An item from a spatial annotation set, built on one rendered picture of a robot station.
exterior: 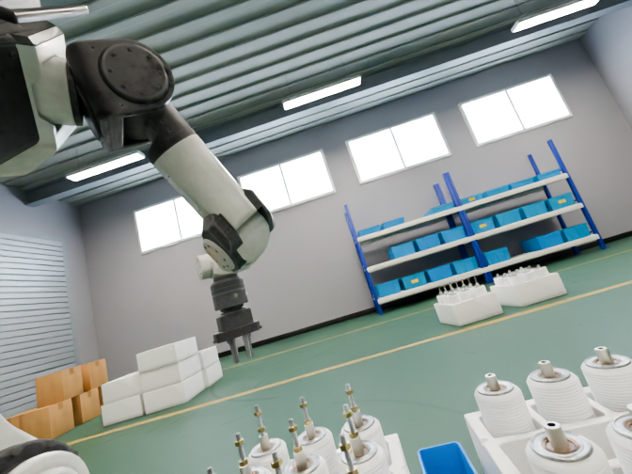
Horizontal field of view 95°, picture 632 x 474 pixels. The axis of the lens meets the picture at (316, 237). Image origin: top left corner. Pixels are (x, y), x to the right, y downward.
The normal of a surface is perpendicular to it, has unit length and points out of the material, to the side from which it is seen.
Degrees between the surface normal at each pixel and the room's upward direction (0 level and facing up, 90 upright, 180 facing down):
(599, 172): 90
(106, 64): 104
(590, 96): 90
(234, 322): 92
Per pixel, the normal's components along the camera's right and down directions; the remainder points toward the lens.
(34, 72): 0.69, 0.60
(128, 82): 0.55, -0.09
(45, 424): -0.13, -0.17
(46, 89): 0.56, 0.39
